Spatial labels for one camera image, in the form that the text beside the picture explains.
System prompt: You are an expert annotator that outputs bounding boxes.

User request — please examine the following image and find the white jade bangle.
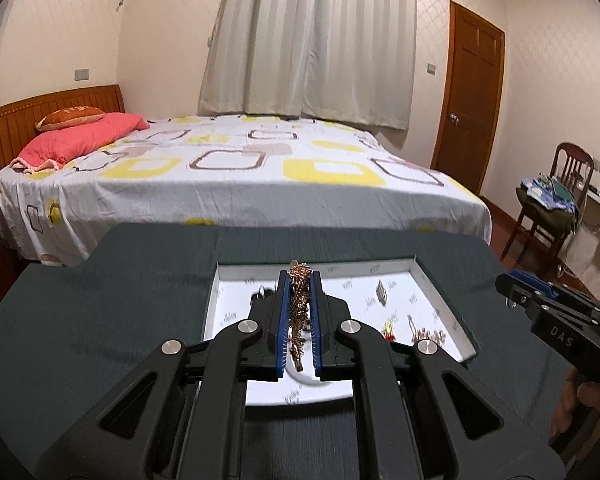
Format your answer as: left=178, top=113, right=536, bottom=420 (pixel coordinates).
left=284, top=360, right=356, bottom=397

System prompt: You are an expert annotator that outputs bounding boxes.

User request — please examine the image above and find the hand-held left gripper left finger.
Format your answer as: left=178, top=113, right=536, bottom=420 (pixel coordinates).
left=37, top=270, right=287, bottom=480

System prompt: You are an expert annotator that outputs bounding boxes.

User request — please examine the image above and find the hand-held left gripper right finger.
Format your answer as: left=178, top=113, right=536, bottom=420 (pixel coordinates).
left=310, top=270, right=566, bottom=480

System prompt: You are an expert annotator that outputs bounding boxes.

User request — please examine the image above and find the white striped window curtain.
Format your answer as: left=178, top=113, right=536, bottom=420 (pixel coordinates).
left=197, top=0, right=419, bottom=132

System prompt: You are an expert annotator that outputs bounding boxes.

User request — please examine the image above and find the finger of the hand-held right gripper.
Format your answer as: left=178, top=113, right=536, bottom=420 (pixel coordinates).
left=509, top=269, right=600, bottom=314
left=495, top=272, right=597, bottom=327

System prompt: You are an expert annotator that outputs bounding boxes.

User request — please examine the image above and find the orange pillow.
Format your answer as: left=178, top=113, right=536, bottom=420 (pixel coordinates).
left=34, top=105, right=106, bottom=133

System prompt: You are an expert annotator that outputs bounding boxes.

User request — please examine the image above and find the white shallow tray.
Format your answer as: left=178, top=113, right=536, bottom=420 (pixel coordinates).
left=200, top=256, right=481, bottom=408

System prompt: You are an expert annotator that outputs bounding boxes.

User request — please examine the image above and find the person's right hand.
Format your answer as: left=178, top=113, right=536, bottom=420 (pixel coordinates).
left=550, top=381, right=600, bottom=442

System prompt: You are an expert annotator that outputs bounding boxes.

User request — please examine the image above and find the wooden headboard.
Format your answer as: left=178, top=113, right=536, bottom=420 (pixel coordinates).
left=0, top=84, right=126, bottom=168

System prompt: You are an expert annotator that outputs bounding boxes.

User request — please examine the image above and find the pink quilt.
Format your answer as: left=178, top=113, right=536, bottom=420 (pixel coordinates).
left=10, top=112, right=149, bottom=173

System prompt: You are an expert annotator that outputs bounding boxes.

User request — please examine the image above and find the pile of clothes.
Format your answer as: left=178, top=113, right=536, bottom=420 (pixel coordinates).
left=516, top=174, right=582, bottom=234

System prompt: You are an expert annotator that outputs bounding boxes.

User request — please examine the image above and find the rose gold chain necklace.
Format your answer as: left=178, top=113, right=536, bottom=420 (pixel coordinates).
left=287, top=261, right=314, bottom=374

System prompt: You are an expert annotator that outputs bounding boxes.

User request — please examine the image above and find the bed with patterned sheet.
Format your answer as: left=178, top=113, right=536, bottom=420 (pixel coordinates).
left=0, top=115, right=493, bottom=267

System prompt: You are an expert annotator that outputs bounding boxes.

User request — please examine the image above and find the wooden chair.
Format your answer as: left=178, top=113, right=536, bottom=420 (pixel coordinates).
left=500, top=142, right=596, bottom=267

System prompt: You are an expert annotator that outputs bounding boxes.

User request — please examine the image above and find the black tassel pendant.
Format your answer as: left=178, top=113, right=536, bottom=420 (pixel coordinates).
left=250, top=286, right=281, bottom=307

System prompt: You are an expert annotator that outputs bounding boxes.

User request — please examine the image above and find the wooden door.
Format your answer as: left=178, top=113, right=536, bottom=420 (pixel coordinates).
left=430, top=0, right=506, bottom=197

